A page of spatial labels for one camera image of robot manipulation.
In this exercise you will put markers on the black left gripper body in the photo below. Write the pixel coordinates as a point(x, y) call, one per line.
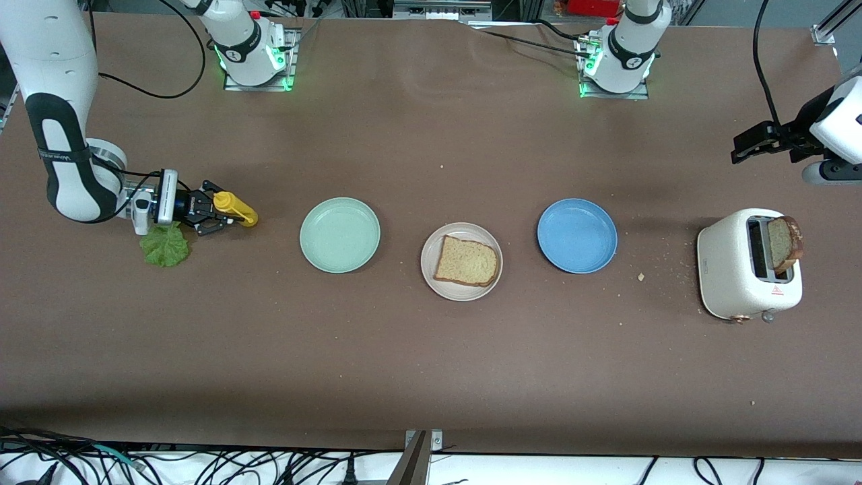
point(793, 129)

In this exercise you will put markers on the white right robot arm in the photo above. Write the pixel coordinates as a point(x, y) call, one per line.
point(47, 47)

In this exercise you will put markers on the green lettuce leaf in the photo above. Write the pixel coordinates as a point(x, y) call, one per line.
point(161, 250)

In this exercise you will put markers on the grey metal rail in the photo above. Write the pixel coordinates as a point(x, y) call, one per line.
point(438, 10)

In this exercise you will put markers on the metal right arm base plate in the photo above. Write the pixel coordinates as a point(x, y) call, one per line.
point(294, 40)

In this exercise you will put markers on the dark grey metal post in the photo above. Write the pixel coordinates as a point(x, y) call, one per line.
point(412, 465)

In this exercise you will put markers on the silver metal bracket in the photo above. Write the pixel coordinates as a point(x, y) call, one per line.
point(437, 441)

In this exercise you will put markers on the blue plate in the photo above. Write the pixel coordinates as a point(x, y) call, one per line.
point(577, 236)

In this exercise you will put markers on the white toaster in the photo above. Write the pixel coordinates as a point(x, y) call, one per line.
point(724, 269)

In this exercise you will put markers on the yellow mustard squeeze bottle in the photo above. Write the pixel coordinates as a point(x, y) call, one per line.
point(239, 210)

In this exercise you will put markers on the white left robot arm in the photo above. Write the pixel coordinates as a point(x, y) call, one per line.
point(630, 50)

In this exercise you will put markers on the beige plate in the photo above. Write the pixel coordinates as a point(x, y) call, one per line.
point(461, 293)

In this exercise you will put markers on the mint green plate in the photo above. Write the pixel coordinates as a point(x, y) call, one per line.
point(340, 236)

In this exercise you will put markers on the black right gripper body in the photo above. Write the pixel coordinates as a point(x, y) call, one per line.
point(184, 203)

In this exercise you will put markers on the aluminium frame profile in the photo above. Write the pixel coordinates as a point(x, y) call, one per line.
point(9, 104)
point(825, 30)

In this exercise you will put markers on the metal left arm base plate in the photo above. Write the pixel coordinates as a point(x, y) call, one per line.
point(616, 96)

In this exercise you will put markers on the red box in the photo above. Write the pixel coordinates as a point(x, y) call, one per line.
point(592, 7)

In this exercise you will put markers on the brown toasted bread slice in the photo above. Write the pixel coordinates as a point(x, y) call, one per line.
point(781, 242)
point(465, 261)

